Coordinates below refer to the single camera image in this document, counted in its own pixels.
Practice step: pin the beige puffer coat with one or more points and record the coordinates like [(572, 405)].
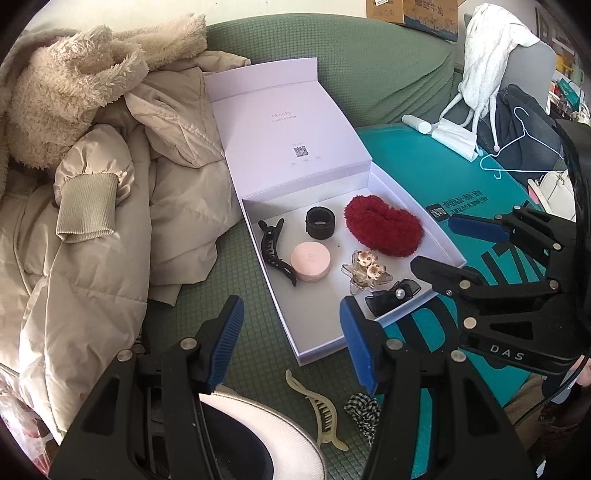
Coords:
[(184, 198)]

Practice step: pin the white tube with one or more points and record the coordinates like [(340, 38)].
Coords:
[(415, 123)]

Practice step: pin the pink round compact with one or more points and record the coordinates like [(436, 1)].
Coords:
[(310, 261)]

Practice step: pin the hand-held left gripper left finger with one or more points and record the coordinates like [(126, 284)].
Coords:
[(228, 341)]

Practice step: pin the green sofa cover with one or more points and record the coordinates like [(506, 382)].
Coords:
[(369, 64)]

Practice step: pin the red plastic bag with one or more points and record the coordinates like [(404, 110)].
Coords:
[(18, 415)]

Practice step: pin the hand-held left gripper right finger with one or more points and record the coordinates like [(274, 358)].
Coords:
[(358, 346)]

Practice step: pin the teal printed mailer bag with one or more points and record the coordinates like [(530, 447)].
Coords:
[(415, 175)]

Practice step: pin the shelf with colourful boxes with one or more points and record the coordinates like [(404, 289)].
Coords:
[(568, 92)]

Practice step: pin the white knitted garment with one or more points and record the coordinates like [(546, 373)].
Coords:
[(489, 55)]

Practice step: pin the cream hair claw clip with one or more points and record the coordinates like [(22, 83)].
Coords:
[(323, 415)]

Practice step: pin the open cardboard box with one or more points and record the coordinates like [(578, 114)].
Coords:
[(429, 18)]

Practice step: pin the white hat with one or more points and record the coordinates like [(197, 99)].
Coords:
[(277, 438)]

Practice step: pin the dark brown fuzzy garment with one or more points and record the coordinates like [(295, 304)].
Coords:
[(563, 434)]

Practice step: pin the light blue clothes hanger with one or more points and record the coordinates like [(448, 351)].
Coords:
[(485, 165)]

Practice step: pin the white handbag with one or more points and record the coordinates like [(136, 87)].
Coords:
[(558, 189)]

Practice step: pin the black bow hair clip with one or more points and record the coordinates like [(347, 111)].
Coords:
[(388, 300)]

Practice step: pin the red fluffy scrunchie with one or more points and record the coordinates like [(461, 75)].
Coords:
[(383, 226)]

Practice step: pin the black hair claw clip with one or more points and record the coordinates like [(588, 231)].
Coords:
[(272, 254)]

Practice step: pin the white lidded gift box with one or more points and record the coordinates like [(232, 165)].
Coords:
[(286, 120)]

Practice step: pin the clear flower hair clip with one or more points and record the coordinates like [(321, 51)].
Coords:
[(369, 270)]

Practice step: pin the cream fleece jacket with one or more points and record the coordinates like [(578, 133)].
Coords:
[(69, 83)]

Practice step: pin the black white gingham scrunchie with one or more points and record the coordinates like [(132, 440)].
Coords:
[(362, 410)]

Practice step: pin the white tissue pack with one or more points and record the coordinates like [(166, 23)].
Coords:
[(455, 138)]

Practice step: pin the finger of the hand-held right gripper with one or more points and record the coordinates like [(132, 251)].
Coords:
[(443, 272), (475, 229)]

